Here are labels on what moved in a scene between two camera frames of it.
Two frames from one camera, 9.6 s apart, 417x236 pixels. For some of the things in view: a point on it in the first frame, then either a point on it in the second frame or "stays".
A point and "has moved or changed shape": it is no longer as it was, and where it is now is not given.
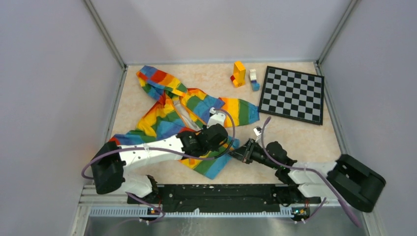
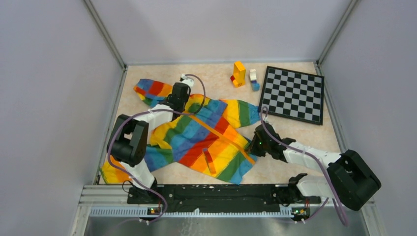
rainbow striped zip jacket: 168,109 has moved or changed shape
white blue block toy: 255,86 stays
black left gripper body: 213,147 -> 184,101
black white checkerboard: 292,95 stays
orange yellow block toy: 238,77 stays
